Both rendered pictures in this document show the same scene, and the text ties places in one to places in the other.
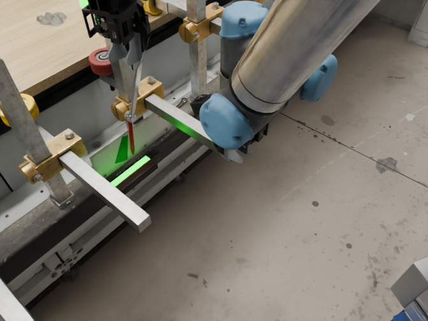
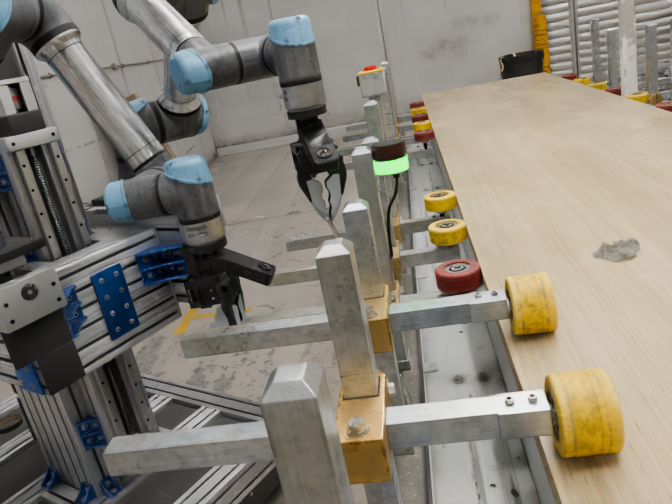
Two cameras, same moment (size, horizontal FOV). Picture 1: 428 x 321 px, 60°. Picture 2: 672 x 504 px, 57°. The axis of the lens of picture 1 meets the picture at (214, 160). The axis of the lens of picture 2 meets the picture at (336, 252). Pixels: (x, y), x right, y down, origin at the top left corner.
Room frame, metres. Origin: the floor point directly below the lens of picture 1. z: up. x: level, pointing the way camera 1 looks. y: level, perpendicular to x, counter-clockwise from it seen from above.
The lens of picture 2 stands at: (1.58, -0.42, 1.32)
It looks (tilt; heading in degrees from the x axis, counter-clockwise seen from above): 19 degrees down; 149
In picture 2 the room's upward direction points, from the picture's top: 11 degrees counter-clockwise
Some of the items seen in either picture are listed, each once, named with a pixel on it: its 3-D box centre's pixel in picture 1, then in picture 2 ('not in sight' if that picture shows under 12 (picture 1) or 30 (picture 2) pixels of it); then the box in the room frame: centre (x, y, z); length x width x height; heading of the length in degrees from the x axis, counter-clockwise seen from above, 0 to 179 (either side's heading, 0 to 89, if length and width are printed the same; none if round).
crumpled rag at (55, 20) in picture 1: (51, 16); (619, 245); (1.02, 0.47, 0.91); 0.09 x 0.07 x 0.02; 76
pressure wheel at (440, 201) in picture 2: not in sight; (441, 214); (0.44, 0.61, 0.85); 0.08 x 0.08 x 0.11
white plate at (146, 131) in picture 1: (134, 141); not in sight; (0.67, 0.21, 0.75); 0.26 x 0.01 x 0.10; 139
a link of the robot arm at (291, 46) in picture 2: not in sight; (293, 51); (0.62, 0.17, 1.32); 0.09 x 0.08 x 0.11; 178
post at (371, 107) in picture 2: not in sight; (385, 192); (0.33, 0.53, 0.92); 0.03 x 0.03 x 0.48; 49
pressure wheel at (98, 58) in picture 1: (108, 72); (460, 294); (0.82, 0.28, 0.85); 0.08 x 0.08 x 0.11
